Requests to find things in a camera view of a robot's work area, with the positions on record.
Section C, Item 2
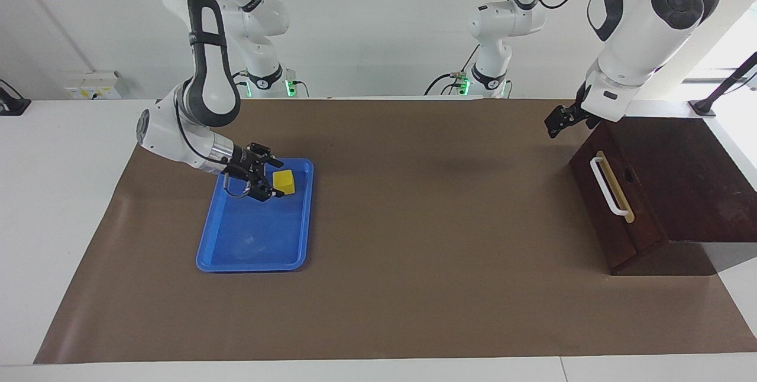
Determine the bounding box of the black stand with slanted pole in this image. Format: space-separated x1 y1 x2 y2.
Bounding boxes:
689 51 757 118

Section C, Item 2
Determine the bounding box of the black right base cable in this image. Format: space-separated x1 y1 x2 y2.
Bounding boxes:
232 70 252 99

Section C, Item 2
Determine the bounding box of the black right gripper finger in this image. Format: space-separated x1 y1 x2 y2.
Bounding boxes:
248 181 284 201
247 143 283 168

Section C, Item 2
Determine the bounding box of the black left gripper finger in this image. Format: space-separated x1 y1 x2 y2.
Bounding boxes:
545 105 573 137

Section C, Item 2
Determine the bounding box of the dark wooden drawer cabinet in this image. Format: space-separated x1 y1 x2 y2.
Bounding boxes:
569 116 757 276

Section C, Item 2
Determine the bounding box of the black left base cable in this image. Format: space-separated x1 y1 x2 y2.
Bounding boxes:
424 45 481 96

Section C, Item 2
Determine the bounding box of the blue plastic tray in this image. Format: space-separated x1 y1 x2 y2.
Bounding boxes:
196 158 315 273

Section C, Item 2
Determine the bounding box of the wooden drawer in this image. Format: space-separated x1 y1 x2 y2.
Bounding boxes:
569 122 672 273

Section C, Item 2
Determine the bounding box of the black base cable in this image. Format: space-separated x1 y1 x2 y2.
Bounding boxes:
424 45 481 96
232 70 252 99

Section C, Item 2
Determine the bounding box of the black stand with flat base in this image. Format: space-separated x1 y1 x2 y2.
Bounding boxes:
0 79 31 116

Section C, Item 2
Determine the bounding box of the white drawer handle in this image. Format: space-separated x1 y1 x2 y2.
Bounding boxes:
589 156 629 218

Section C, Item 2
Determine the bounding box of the white wall socket box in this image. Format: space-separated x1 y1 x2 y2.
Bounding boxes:
63 71 123 100

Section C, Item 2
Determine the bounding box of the brown table mat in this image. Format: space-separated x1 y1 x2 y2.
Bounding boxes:
34 97 757 365

